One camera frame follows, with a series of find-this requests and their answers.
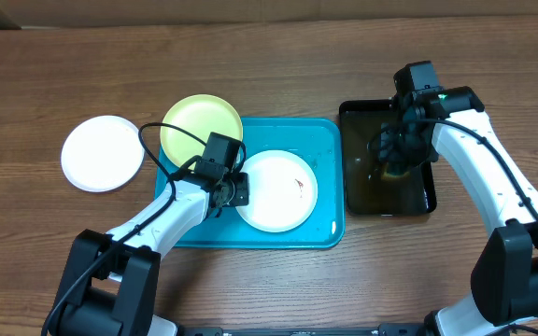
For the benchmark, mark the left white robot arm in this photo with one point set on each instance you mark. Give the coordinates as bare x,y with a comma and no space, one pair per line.
110,279

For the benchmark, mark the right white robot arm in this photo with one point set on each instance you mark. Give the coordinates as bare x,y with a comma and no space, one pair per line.
434,122

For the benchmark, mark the black water tray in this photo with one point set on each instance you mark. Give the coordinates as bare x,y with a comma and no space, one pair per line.
367,193

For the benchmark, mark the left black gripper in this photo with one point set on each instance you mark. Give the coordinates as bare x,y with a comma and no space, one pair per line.
242,180

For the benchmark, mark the teal plastic tray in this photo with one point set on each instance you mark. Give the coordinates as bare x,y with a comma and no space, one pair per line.
317,142

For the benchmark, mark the white plate with red stain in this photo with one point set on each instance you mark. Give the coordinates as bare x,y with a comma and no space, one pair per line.
102,154

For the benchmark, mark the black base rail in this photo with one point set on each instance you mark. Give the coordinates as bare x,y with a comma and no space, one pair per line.
386,329

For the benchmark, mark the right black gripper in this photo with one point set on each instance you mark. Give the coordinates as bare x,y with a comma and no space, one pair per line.
401,152

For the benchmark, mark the yellow-green plate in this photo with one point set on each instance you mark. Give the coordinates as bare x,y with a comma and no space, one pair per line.
200,115

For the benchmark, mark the green yellow sponge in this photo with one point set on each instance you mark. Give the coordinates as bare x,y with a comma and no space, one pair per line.
394,170

